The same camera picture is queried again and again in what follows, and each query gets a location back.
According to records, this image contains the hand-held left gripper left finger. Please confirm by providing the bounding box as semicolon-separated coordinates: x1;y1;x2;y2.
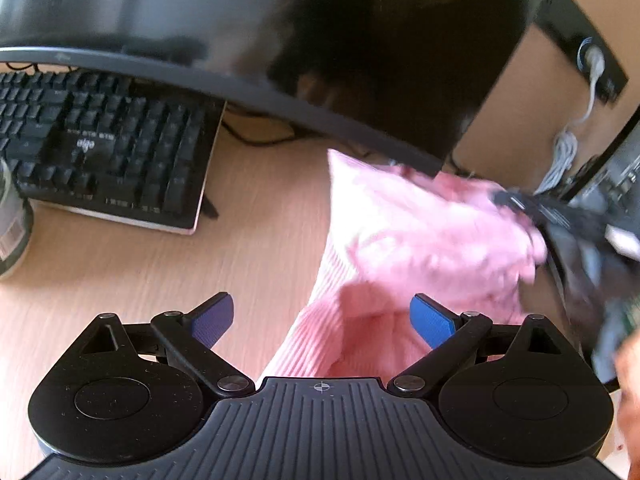
76;292;256;397

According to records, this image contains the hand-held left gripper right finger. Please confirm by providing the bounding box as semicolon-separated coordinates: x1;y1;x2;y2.
389;294;567;397

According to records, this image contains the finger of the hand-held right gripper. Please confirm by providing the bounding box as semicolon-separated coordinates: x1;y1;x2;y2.
492;186;557;227

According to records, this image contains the pink ribbed garment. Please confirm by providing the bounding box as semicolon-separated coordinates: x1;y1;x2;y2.
260;149;550;380

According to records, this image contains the person's right hand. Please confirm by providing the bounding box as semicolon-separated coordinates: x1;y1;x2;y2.
613;336;640;480

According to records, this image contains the dark computer case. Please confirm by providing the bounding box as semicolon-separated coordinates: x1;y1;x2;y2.
568;120;640;207

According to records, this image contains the black socket panel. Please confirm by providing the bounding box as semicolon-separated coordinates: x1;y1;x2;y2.
542;0;629;107

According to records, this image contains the black mechanical keyboard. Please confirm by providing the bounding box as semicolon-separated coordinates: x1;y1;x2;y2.
0;67;227;237

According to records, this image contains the clear plastic jar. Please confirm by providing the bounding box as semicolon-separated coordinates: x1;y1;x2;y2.
0;158;36;281

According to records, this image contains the black computer monitor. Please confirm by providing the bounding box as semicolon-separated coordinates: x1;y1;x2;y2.
0;0;564;177

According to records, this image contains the white charger cable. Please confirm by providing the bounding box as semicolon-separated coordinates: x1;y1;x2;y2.
536;46;609;197

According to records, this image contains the black cable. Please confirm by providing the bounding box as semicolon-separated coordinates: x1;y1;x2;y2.
220;118;321;149

